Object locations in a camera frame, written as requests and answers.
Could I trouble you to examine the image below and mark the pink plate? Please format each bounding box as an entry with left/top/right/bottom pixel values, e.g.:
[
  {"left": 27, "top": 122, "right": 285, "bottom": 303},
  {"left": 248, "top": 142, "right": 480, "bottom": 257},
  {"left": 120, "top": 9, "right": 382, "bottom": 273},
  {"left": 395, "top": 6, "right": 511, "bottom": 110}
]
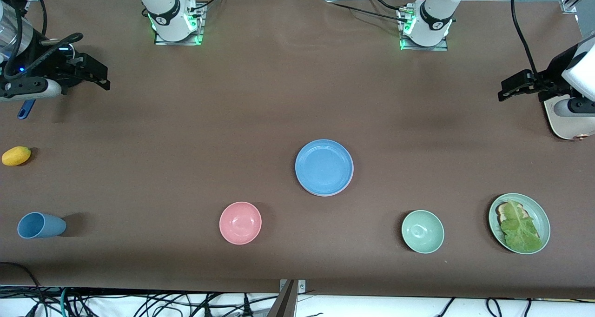
[{"left": 302, "top": 164, "right": 355, "bottom": 197}]

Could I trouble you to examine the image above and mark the blue plate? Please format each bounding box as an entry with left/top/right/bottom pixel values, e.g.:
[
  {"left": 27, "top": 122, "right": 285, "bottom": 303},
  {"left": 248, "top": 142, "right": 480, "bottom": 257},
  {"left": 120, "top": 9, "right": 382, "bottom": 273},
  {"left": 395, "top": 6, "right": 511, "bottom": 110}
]
[{"left": 295, "top": 139, "right": 354, "bottom": 196}]

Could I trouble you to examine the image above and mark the glass lid blue knob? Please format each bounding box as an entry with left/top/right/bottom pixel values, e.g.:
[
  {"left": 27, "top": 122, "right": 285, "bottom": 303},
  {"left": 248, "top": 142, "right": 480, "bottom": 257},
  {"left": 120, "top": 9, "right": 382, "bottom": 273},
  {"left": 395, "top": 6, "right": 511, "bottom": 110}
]
[{"left": 46, "top": 43, "right": 76, "bottom": 64}]

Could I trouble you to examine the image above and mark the beige toaster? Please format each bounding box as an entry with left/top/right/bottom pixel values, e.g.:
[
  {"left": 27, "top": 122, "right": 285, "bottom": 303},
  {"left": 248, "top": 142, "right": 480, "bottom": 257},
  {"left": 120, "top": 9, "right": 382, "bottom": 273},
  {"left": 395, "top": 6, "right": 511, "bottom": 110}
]
[{"left": 544, "top": 94, "right": 595, "bottom": 141}]

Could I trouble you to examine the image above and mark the yellow lemon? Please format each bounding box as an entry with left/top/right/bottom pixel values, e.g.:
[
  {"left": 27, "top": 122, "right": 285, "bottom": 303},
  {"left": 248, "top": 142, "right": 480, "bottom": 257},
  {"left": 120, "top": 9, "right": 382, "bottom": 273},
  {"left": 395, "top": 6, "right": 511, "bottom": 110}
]
[{"left": 1, "top": 146, "right": 32, "bottom": 166}]

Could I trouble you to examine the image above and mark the toast slice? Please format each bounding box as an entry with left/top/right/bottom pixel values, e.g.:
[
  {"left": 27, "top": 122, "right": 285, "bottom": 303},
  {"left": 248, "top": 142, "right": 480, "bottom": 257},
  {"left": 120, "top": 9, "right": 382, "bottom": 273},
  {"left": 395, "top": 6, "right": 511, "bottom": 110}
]
[{"left": 496, "top": 202, "right": 528, "bottom": 225}]

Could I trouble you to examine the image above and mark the green plate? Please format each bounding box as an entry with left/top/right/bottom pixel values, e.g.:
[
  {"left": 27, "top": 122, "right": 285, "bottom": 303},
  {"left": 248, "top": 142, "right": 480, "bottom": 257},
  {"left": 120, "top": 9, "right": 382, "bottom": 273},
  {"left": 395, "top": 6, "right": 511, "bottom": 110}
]
[{"left": 488, "top": 193, "right": 551, "bottom": 255}]

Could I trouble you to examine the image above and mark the green lettuce leaf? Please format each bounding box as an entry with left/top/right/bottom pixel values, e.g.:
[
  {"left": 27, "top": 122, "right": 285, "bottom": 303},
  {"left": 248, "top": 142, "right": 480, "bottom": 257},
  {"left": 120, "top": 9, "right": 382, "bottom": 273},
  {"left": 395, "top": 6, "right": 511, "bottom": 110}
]
[{"left": 499, "top": 199, "right": 543, "bottom": 253}]

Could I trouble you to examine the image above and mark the blue cup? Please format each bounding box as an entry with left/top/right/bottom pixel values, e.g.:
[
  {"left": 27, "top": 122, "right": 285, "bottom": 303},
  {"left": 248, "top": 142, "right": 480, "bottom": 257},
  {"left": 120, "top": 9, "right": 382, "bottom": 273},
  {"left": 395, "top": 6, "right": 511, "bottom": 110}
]
[{"left": 17, "top": 212, "right": 67, "bottom": 239}]

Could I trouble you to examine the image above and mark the green bowl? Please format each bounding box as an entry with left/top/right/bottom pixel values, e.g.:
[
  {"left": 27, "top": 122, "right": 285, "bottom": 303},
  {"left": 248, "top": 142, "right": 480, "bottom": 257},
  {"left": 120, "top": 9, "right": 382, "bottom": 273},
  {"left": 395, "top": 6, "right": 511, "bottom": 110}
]
[{"left": 401, "top": 210, "right": 445, "bottom": 254}]

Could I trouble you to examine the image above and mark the brown table cloth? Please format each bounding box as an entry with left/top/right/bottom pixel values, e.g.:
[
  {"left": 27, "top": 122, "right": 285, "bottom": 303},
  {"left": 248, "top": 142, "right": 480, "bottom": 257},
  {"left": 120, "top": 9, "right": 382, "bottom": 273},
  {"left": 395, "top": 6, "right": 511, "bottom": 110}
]
[{"left": 0, "top": 0, "right": 595, "bottom": 300}]

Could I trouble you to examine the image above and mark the pink bowl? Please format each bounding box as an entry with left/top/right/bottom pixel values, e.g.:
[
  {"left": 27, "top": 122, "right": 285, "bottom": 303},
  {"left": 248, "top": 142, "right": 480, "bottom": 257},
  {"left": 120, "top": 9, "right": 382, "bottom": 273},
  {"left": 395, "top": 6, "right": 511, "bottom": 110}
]
[{"left": 219, "top": 201, "right": 262, "bottom": 245}]

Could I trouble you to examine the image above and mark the black pot blue handle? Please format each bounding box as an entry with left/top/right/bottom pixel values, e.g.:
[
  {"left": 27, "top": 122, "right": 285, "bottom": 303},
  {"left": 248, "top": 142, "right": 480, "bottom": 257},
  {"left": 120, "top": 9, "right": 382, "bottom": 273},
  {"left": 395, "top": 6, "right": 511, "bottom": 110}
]
[{"left": 18, "top": 43, "right": 88, "bottom": 120}]

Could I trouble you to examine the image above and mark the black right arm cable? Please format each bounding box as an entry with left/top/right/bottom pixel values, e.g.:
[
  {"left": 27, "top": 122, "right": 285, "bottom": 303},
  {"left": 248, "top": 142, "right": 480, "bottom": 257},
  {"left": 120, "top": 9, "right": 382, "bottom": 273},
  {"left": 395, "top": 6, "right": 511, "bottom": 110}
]
[{"left": 0, "top": 0, "right": 84, "bottom": 79}]

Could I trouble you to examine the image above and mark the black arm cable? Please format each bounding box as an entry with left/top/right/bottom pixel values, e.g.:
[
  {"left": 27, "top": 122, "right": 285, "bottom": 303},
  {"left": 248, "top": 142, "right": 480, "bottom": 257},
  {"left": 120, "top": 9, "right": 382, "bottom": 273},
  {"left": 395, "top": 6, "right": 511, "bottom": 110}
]
[
  {"left": 0, "top": 0, "right": 84, "bottom": 79},
  {"left": 510, "top": 0, "right": 540, "bottom": 78}
]

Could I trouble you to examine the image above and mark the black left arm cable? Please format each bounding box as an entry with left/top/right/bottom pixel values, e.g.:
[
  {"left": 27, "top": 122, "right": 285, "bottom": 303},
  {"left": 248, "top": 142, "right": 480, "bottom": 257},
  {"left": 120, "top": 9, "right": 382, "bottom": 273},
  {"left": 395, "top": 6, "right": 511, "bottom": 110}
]
[{"left": 510, "top": 0, "right": 540, "bottom": 78}]

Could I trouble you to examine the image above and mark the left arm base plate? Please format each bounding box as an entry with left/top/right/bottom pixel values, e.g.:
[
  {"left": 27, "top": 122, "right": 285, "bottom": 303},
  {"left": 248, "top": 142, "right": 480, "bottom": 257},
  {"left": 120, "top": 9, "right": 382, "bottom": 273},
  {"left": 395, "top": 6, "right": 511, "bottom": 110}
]
[{"left": 400, "top": 8, "right": 449, "bottom": 52}]

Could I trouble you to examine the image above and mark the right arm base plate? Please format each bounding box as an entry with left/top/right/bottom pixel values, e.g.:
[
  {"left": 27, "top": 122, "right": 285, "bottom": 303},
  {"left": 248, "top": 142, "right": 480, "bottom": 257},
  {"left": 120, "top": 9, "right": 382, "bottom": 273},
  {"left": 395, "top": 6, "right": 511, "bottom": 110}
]
[{"left": 154, "top": 3, "right": 205, "bottom": 46}]

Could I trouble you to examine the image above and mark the black left base cable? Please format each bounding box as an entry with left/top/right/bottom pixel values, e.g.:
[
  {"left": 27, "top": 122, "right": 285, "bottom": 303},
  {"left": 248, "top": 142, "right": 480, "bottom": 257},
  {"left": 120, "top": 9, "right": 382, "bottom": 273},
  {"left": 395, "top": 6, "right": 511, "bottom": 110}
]
[{"left": 325, "top": 0, "right": 410, "bottom": 22}]

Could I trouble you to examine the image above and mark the silver table edge bracket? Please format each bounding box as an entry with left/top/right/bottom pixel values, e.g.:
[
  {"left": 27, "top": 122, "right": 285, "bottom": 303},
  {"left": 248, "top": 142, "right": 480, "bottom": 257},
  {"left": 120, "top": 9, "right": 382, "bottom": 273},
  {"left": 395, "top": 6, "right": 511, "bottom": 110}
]
[{"left": 279, "top": 279, "right": 306, "bottom": 293}]

